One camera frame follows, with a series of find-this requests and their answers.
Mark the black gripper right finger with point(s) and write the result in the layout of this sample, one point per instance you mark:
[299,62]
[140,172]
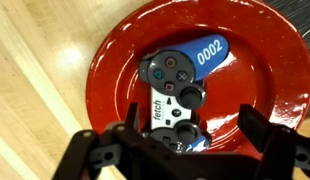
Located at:
[282,147]

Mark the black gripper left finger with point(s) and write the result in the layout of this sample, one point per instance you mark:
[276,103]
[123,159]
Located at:
[89,152]

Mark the blue black game controller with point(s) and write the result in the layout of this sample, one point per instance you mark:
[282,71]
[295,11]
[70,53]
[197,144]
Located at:
[176,77]

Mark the red plate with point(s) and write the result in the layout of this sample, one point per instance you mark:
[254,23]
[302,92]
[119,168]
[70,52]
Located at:
[268,67]

